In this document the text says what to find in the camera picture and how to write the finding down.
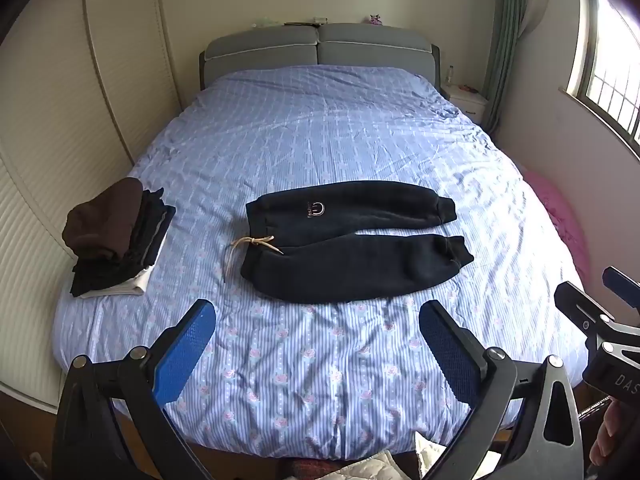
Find blue floral bedsheet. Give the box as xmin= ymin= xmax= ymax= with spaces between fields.
xmin=54 ymin=64 xmax=591 ymax=461

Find cream slatted wardrobe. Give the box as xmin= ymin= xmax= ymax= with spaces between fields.
xmin=0 ymin=0 xmax=183 ymax=401

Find white quilted cloth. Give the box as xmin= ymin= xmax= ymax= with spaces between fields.
xmin=330 ymin=432 xmax=451 ymax=480

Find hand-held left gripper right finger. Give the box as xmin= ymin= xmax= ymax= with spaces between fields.
xmin=419 ymin=300 xmax=586 ymax=480

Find black pants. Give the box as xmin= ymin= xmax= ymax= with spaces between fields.
xmin=227 ymin=180 xmax=475 ymax=305

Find person's right hand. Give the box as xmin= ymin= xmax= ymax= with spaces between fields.
xmin=589 ymin=400 xmax=623 ymax=467

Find brown folded garment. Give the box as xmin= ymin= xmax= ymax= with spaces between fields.
xmin=62 ymin=177 xmax=146 ymax=262

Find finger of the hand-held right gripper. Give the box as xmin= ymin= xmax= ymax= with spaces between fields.
xmin=602 ymin=266 xmax=640 ymax=309
xmin=554 ymin=281 xmax=640 ymax=346

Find green curtain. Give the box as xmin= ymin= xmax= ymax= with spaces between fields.
xmin=482 ymin=0 xmax=531 ymax=133

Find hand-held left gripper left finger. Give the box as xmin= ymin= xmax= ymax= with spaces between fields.
xmin=51 ymin=299 xmax=217 ymax=480

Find black folded clothes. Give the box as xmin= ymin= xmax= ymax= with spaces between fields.
xmin=70 ymin=187 xmax=177 ymax=298

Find grey padded headboard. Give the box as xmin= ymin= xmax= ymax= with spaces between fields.
xmin=199 ymin=24 xmax=441 ymax=92

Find pink cloth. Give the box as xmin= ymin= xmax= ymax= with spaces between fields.
xmin=520 ymin=169 xmax=591 ymax=286

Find white nightstand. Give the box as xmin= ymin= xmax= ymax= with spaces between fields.
xmin=441 ymin=82 xmax=490 ymax=123

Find window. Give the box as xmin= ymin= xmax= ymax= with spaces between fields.
xmin=565 ymin=0 xmax=640 ymax=161

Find white folded garment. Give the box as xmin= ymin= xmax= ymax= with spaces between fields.
xmin=80 ymin=247 xmax=166 ymax=300

